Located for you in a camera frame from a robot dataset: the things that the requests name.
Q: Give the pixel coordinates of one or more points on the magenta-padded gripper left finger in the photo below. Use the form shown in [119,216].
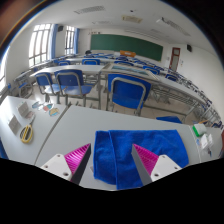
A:
[56,165]

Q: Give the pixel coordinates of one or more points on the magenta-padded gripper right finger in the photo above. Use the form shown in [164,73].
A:
[163,165]

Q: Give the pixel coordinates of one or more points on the blue terry towel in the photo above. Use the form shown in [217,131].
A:
[160,143]

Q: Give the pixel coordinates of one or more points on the small white box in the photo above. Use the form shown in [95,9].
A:
[204,140]

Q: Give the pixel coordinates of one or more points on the green and white box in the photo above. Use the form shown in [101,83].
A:
[199,129]

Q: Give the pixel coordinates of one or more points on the small colourful sticker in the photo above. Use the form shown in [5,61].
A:
[54,112]
[47,107]
[36,105]

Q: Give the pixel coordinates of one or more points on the grey classroom desk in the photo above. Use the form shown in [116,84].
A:
[83,68]
[173,87]

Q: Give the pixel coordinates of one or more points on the blue classroom chair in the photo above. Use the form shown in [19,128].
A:
[70,80]
[128,93]
[44,80]

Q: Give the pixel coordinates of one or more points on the framed landscape picture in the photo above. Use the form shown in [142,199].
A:
[130,70]

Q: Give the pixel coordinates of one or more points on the brown classroom door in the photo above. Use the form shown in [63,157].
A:
[174,60]

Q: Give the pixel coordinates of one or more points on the group of blue chairs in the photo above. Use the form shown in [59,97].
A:
[90,61]

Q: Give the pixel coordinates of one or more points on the orange lectern top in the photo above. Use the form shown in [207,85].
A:
[127,53]

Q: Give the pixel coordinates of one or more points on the white-framed classroom window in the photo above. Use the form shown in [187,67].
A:
[69,40]
[40,43]

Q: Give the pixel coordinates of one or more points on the blue window curtain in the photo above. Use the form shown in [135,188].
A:
[54,41]
[76,41]

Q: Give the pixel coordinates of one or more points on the green blackboard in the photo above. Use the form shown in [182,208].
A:
[126,45]

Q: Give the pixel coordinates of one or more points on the group of ceiling lights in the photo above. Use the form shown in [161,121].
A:
[173,26]

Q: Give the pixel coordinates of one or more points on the ceiling air conditioner unit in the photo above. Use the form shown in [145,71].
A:
[131,19]

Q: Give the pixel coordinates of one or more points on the black wall speaker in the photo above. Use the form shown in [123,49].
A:
[60,28]
[189,47]

